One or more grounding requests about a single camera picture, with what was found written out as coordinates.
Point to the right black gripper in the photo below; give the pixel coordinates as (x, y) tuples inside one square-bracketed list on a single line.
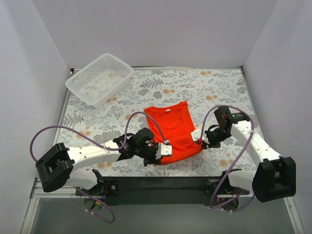
[(207, 137)]

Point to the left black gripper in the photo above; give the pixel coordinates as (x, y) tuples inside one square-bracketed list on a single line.
[(153, 152)]

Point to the orange t-shirt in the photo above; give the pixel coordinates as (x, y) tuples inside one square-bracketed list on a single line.
[(175, 124)]

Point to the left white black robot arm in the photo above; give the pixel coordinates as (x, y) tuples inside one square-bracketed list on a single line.
[(68, 166)]

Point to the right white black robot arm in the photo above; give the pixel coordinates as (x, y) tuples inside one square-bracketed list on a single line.
[(275, 175)]

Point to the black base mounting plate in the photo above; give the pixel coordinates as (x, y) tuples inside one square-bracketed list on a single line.
[(156, 190)]

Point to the floral patterned table mat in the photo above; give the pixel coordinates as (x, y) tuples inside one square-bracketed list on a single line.
[(202, 89)]

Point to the white plastic basket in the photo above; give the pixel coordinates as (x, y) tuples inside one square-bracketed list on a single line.
[(100, 80)]

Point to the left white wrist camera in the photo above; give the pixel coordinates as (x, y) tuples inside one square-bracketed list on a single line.
[(164, 150)]

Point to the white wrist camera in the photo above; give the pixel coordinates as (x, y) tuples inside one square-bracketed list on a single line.
[(196, 135), (164, 150)]

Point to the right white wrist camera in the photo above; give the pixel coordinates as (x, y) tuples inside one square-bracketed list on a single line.
[(196, 135)]

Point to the aluminium frame rail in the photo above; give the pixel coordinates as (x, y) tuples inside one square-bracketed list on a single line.
[(157, 205)]

